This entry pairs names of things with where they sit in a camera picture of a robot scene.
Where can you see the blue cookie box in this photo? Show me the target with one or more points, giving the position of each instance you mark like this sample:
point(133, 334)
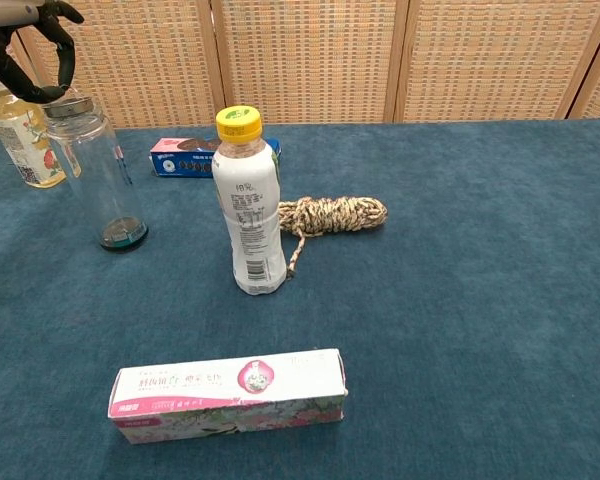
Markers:
point(180, 162)

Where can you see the white pink floral carton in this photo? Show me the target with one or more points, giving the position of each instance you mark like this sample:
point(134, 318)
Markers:
point(220, 395)

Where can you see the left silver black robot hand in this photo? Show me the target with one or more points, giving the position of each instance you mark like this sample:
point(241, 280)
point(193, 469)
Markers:
point(10, 60)

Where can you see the clear glass jar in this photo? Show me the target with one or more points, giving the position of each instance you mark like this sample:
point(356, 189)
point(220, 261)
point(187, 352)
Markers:
point(96, 170)

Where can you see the metal strainer lid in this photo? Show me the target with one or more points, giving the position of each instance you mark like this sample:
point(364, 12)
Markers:
point(70, 107)

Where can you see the teal carpet table cover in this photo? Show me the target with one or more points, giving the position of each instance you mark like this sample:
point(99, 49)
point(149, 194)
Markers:
point(430, 325)

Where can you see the yellow tea bottle white cap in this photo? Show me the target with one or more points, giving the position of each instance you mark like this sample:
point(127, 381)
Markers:
point(20, 140)

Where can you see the woven bamboo folding screen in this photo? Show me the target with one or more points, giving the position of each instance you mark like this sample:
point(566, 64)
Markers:
point(310, 55)

